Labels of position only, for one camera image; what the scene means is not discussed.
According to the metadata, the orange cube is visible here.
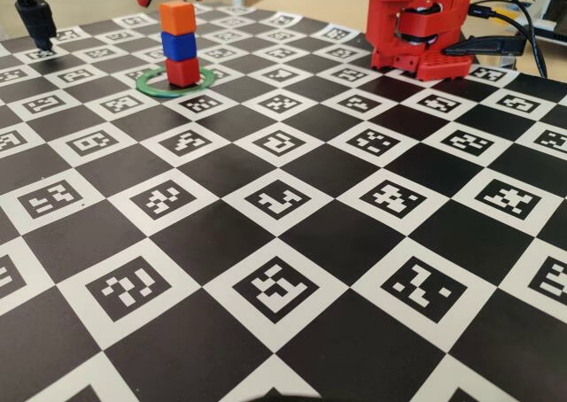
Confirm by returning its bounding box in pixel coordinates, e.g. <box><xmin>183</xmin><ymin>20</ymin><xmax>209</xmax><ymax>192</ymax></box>
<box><xmin>158</xmin><ymin>1</ymin><xmax>197</xmax><ymax>36</ymax></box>

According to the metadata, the blue cube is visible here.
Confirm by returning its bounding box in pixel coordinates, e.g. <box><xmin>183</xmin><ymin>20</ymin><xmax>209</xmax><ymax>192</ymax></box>
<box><xmin>160</xmin><ymin>30</ymin><xmax>198</xmax><ymax>62</ymax></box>

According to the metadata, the red cube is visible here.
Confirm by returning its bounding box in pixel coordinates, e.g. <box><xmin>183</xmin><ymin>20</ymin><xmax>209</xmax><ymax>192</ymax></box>
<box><xmin>164</xmin><ymin>58</ymin><xmax>200</xmax><ymax>88</ymax></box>

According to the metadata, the red robot base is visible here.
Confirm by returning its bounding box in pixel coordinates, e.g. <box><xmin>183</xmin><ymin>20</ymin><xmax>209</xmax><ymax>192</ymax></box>
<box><xmin>370</xmin><ymin>43</ymin><xmax>473</xmax><ymax>82</ymax></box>

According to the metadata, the black white marker checkerboard mat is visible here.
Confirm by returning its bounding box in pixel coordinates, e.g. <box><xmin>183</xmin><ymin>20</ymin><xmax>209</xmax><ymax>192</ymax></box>
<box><xmin>0</xmin><ymin>2</ymin><xmax>567</xmax><ymax>402</ymax></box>

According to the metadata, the black plug connector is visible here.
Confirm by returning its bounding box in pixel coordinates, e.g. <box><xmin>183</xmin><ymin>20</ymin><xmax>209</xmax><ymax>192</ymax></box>
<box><xmin>444</xmin><ymin>35</ymin><xmax>528</xmax><ymax>58</ymax></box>

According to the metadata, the green ring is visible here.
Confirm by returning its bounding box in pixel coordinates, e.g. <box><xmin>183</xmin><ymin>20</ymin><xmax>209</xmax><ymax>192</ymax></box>
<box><xmin>135</xmin><ymin>64</ymin><xmax>217</xmax><ymax>98</ymax></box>

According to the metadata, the black cable with usb plug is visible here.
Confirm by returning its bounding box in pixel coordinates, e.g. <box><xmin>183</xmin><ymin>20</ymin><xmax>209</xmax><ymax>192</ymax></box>
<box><xmin>469</xmin><ymin>4</ymin><xmax>532</xmax><ymax>27</ymax></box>

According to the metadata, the thick black cable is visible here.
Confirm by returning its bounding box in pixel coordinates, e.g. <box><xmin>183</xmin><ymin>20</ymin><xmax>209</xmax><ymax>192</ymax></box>
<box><xmin>471</xmin><ymin>0</ymin><xmax>550</xmax><ymax>79</ymax></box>

